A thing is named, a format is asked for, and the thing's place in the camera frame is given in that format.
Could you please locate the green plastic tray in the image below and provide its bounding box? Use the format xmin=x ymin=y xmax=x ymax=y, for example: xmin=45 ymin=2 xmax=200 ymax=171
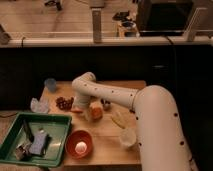
xmin=0 ymin=113 xmax=72 ymax=168

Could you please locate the orange carrot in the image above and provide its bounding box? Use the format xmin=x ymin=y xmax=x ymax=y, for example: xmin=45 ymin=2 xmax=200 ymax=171
xmin=71 ymin=108 xmax=83 ymax=114

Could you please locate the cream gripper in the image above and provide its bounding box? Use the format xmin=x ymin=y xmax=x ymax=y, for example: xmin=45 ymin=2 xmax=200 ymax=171
xmin=84 ymin=105 xmax=98 ymax=121

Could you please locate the white paper cup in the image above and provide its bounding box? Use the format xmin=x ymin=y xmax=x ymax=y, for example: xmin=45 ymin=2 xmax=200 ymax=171
xmin=119 ymin=128 xmax=136 ymax=149

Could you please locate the black monitor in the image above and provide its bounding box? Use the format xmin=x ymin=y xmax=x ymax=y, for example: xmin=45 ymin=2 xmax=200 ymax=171
xmin=136 ymin=0 xmax=193 ymax=31

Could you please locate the wooden cutting board table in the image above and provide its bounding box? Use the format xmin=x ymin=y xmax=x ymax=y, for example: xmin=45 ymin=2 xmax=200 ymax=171
xmin=41 ymin=81 xmax=140 ymax=166

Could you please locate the yellow banana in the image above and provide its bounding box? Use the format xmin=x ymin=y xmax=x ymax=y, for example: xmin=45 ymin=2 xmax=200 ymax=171
xmin=111 ymin=112 xmax=126 ymax=129

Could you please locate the red bowl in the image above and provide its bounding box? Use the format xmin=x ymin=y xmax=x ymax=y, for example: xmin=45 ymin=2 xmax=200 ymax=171
xmin=65 ymin=130 xmax=93 ymax=159

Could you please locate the crumpled clear plastic bag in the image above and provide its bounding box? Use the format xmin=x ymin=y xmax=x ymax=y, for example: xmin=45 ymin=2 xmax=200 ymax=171
xmin=30 ymin=98 xmax=49 ymax=113

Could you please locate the black knife in tray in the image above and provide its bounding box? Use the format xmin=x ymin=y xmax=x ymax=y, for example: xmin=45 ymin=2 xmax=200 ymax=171
xmin=23 ymin=120 xmax=34 ymax=142

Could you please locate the orange apple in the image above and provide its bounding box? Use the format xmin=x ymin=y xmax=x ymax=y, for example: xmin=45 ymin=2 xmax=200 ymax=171
xmin=90 ymin=107 xmax=103 ymax=120

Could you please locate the blue sponge block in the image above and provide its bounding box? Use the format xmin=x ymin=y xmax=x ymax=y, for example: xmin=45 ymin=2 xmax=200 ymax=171
xmin=29 ymin=132 xmax=48 ymax=156

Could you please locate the blue plastic cup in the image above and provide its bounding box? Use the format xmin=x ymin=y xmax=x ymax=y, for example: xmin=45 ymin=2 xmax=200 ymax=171
xmin=44 ymin=78 xmax=56 ymax=93

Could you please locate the crumpled foil piece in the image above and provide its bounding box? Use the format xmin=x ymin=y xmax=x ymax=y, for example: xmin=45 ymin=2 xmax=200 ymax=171
xmin=15 ymin=142 xmax=31 ymax=160

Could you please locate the small steel cup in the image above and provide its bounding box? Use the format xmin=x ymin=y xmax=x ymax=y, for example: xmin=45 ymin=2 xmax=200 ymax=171
xmin=101 ymin=99 xmax=111 ymax=110

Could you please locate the dark red grapes bunch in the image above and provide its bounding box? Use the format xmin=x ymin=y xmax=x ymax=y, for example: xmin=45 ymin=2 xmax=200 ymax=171
xmin=56 ymin=97 xmax=74 ymax=111

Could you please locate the white egg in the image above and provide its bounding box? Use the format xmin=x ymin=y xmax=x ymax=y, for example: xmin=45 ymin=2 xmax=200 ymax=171
xmin=75 ymin=142 xmax=87 ymax=154

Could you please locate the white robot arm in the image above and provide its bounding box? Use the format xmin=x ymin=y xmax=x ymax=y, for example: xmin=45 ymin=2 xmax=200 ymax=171
xmin=72 ymin=72 xmax=199 ymax=171

